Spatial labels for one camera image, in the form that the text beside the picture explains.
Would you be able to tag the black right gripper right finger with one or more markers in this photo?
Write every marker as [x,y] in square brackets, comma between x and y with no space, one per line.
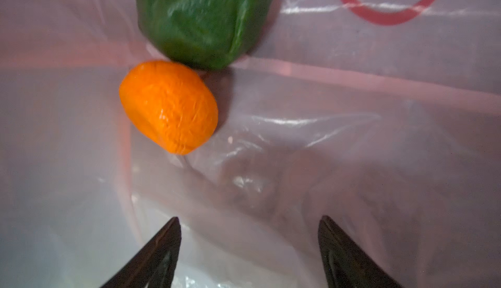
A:
[345,264]

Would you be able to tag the pink plastic bag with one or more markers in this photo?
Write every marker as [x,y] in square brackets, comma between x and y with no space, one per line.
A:
[392,131]

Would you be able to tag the dark green pepper fruit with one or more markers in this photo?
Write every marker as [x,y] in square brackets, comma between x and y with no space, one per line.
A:
[202,34]

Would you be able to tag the orange fruit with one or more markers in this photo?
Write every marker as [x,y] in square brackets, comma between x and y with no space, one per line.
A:
[170,104]

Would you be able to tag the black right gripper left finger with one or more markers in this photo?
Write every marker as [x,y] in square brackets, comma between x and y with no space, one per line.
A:
[155,264]

